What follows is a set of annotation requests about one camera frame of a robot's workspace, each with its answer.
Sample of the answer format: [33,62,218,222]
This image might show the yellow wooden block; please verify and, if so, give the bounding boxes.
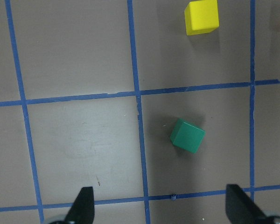
[184,0,219,36]

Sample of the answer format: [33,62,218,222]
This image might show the brown paper mat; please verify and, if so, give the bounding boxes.
[0,0,280,224]

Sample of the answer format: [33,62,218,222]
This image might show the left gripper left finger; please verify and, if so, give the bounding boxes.
[63,187,95,224]

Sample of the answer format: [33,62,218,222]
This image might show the green wooden block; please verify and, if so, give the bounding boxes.
[170,119,205,154]

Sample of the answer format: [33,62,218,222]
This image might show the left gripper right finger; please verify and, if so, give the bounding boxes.
[225,184,271,224]

